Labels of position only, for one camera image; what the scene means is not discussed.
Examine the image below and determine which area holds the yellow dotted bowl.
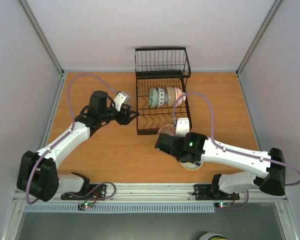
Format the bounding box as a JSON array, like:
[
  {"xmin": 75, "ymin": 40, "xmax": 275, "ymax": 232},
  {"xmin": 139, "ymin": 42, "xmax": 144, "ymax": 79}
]
[{"xmin": 180, "ymin": 162, "xmax": 204, "ymax": 171}]

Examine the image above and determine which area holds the celadon green bowl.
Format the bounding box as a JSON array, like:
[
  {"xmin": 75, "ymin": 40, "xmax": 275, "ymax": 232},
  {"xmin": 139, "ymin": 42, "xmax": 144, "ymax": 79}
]
[{"xmin": 148, "ymin": 87, "xmax": 159, "ymax": 108}]

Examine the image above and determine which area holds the blue chevron bowl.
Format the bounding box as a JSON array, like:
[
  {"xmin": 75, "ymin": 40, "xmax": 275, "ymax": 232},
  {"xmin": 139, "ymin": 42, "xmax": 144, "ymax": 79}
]
[{"xmin": 156, "ymin": 124, "xmax": 176, "ymax": 139}]

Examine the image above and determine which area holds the red dotted upturned bowl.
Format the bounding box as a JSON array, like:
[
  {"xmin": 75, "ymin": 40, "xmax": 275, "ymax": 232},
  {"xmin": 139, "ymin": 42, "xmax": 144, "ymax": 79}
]
[{"xmin": 157, "ymin": 87, "xmax": 168, "ymax": 108}]

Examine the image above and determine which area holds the black wire dish rack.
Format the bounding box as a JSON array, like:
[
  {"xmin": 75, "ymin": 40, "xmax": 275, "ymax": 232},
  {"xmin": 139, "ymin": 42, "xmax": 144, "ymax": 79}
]
[{"xmin": 134, "ymin": 46, "xmax": 191, "ymax": 135}]

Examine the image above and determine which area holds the orange floral patterned bowl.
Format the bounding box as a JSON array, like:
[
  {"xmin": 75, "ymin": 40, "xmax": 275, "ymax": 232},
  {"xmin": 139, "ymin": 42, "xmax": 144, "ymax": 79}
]
[{"xmin": 175, "ymin": 87, "xmax": 187, "ymax": 106}]

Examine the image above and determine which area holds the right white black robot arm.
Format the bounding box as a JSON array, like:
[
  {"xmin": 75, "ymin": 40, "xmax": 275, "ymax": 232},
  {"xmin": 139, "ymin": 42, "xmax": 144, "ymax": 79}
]
[{"xmin": 154, "ymin": 132, "xmax": 286, "ymax": 198}]

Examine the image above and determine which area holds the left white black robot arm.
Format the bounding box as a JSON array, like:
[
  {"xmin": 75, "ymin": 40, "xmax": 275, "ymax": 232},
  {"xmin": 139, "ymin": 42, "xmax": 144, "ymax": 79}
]
[{"xmin": 16, "ymin": 90, "xmax": 139, "ymax": 204}]

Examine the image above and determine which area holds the right small circuit board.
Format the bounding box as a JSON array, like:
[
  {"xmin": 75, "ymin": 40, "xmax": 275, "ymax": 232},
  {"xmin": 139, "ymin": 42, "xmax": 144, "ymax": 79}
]
[{"xmin": 214, "ymin": 201, "xmax": 232, "ymax": 209}]

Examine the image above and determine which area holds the small circuit board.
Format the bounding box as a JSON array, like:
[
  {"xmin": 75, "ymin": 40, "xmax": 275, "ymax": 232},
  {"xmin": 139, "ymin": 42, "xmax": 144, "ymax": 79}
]
[
  {"xmin": 214, "ymin": 201, "xmax": 232, "ymax": 209},
  {"xmin": 77, "ymin": 202, "xmax": 94, "ymax": 211}
]

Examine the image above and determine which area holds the left small circuit board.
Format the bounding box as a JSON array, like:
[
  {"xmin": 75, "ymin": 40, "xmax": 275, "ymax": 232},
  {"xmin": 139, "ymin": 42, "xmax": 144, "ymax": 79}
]
[{"xmin": 77, "ymin": 202, "xmax": 94, "ymax": 211}]

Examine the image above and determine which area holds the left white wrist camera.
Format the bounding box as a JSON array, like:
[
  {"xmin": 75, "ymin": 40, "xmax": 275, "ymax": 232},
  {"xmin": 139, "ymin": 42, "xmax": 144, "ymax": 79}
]
[{"xmin": 113, "ymin": 91, "xmax": 131, "ymax": 112}]

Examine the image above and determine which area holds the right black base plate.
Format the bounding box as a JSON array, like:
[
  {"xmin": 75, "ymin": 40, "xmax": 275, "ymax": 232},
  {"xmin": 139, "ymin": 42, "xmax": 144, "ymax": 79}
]
[{"xmin": 192, "ymin": 184, "xmax": 240, "ymax": 201}]

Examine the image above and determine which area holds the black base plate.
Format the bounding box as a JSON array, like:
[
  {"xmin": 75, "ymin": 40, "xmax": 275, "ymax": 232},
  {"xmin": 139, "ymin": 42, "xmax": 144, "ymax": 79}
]
[
  {"xmin": 60, "ymin": 184, "xmax": 107, "ymax": 201},
  {"xmin": 192, "ymin": 184, "xmax": 240, "ymax": 201}
]

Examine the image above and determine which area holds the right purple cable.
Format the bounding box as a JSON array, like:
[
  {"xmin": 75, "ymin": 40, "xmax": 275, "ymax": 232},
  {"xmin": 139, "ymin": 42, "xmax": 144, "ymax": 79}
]
[{"xmin": 172, "ymin": 91, "xmax": 300, "ymax": 211}]

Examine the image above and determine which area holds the purple cable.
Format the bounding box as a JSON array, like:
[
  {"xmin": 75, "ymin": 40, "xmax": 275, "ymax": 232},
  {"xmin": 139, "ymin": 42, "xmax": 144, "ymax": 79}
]
[
  {"xmin": 172, "ymin": 91, "xmax": 300, "ymax": 211},
  {"xmin": 26, "ymin": 74, "xmax": 118, "ymax": 206}
]

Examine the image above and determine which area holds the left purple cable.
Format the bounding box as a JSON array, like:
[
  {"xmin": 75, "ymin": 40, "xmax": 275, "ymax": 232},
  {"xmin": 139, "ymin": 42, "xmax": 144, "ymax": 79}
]
[{"xmin": 26, "ymin": 74, "xmax": 118, "ymax": 206}]

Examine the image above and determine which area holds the aluminium frame rail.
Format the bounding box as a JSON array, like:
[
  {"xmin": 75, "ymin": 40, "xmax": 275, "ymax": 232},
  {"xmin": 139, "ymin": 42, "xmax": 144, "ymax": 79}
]
[{"xmin": 12, "ymin": 181, "xmax": 288, "ymax": 203}]

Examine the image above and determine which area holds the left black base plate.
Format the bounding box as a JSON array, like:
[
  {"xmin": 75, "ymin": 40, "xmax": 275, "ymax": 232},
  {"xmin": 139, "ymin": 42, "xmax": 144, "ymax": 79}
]
[{"xmin": 60, "ymin": 184, "xmax": 107, "ymax": 201}]

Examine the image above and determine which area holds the grey slotted cable duct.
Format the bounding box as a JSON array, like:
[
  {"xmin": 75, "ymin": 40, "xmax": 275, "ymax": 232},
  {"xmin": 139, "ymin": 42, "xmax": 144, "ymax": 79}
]
[{"xmin": 24, "ymin": 203, "xmax": 215, "ymax": 214}]

